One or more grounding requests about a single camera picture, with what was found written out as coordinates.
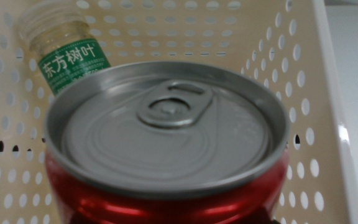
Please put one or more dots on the red cola can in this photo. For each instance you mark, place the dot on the red cola can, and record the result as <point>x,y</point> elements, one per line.
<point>166,140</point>

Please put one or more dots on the yellow tea bottle green label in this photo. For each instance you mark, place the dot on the yellow tea bottle green label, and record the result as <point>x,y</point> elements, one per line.
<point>70,62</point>

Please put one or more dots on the white perforated plastic basket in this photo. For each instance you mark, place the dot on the white perforated plastic basket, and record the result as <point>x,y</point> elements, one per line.
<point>259,31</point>

